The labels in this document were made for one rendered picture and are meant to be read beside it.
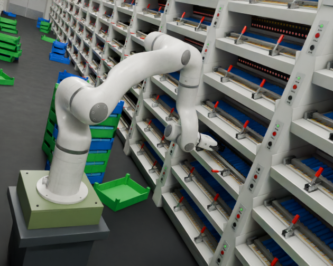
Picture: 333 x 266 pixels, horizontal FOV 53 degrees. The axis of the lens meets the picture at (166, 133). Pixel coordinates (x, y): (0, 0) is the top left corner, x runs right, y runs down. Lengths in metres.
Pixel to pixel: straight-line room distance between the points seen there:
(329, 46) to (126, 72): 0.71
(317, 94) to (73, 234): 1.02
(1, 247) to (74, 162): 0.57
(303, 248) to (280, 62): 0.71
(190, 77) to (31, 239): 0.86
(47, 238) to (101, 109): 0.48
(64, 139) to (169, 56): 0.47
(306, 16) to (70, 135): 0.97
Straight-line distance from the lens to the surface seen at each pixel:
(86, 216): 1.31
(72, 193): 1.30
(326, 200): 1.24
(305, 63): 1.35
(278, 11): 1.55
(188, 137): 1.49
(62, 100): 1.20
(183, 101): 1.48
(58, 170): 1.25
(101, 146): 2.06
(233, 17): 1.90
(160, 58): 1.24
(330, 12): 1.35
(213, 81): 1.77
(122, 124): 3.01
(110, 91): 1.14
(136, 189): 2.22
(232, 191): 1.54
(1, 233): 1.70
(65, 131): 1.21
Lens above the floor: 1.06
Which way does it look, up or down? 17 degrees down
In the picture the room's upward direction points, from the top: 18 degrees clockwise
